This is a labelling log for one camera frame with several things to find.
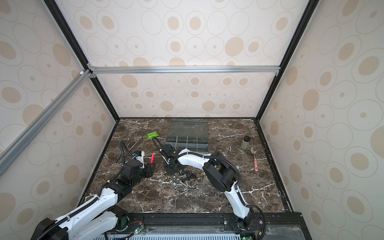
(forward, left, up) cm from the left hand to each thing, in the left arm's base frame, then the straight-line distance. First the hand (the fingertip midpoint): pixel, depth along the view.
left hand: (156, 162), depth 84 cm
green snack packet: (+27, +11, -11) cm, 31 cm away
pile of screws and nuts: (-9, -13, -10) cm, 19 cm away
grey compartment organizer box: (+30, -18, -12) cm, 37 cm away
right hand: (0, -7, -11) cm, 13 cm away
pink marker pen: (+9, +6, -10) cm, 15 cm away
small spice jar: (+16, -54, -5) cm, 57 cm away
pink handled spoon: (+13, -61, -10) cm, 63 cm away
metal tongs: (+14, +24, -9) cm, 30 cm away
